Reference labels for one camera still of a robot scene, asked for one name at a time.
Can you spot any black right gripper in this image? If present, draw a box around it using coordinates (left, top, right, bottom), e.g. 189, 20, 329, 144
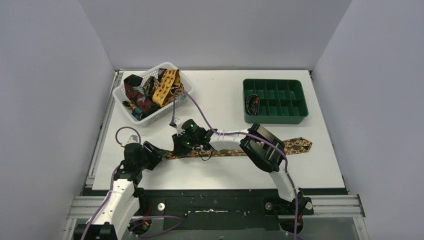
172, 129, 198, 156

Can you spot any beige paisley patterned tie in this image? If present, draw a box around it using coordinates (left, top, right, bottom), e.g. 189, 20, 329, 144
164, 137, 313, 160

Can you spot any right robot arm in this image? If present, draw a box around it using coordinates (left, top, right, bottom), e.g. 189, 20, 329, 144
169, 119, 299, 202

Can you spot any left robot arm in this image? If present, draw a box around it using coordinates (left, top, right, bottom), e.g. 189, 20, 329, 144
73, 141, 167, 240

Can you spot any yellow patterned tie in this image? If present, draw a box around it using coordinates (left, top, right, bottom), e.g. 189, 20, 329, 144
152, 69, 184, 108

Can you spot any dark red patterned tie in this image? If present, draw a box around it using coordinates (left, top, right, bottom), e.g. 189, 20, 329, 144
122, 74, 159, 120

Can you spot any dark brown patterned tie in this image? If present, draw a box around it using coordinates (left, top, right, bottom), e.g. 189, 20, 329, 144
142, 68, 168, 98

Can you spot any rolled dark patterned tie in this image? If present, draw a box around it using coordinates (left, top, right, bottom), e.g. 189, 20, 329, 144
245, 94, 260, 116

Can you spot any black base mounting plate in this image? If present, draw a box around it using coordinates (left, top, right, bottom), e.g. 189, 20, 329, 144
135, 189, 314, 232

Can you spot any white plastic basket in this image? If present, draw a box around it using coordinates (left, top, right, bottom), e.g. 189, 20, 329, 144
112, 62, 194, 127

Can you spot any green divided plastic tray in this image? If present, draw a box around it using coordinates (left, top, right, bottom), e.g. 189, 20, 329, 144
242, 78, 309, 125

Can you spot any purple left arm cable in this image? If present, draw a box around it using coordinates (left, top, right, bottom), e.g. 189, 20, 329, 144
79, 126, 184, 240

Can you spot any aluminium rail frame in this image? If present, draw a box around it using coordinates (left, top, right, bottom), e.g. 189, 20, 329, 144
61, 195, 369, 240

